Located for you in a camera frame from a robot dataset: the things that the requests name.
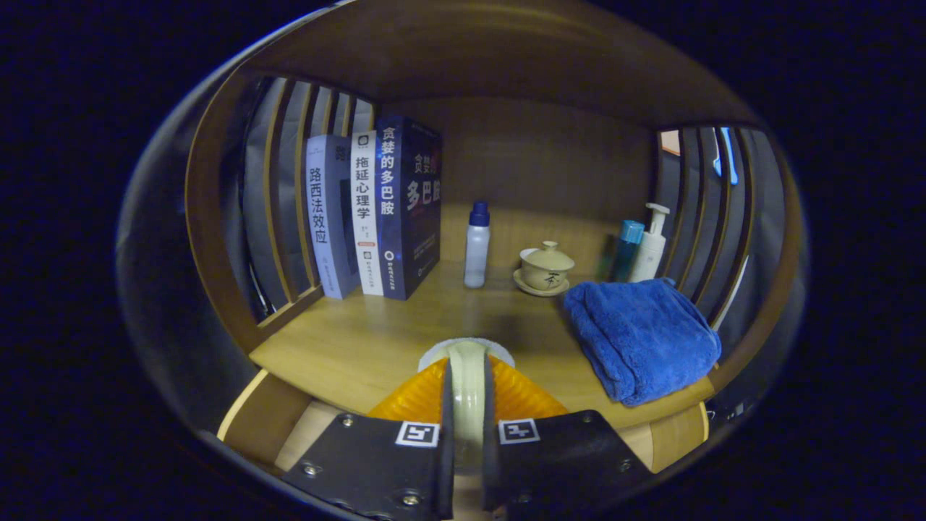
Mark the white pump bottle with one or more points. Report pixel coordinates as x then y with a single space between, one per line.
649 250

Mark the wooden countertop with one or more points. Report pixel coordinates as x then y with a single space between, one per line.
376 340

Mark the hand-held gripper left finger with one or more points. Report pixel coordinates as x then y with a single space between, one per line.
446 463

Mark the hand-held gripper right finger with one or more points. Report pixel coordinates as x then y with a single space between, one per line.
490 470

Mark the teal bottle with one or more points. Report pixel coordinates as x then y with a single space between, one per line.
626 250

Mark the dark navy book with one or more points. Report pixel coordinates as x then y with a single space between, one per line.
409 210

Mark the small white blue-capped bottle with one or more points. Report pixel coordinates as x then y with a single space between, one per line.
477 250

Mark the folded blue towel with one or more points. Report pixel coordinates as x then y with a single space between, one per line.
644 336

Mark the wooden drawer with black knob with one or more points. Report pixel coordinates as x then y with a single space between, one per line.
268 420

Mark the wooden cabinet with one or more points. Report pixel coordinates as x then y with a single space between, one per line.
542 159

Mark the white book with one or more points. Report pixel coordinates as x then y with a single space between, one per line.
365 217

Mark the beige lidded teacup with saucer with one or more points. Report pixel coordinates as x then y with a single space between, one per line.
546 269

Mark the light blue book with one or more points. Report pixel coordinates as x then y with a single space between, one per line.
325 217

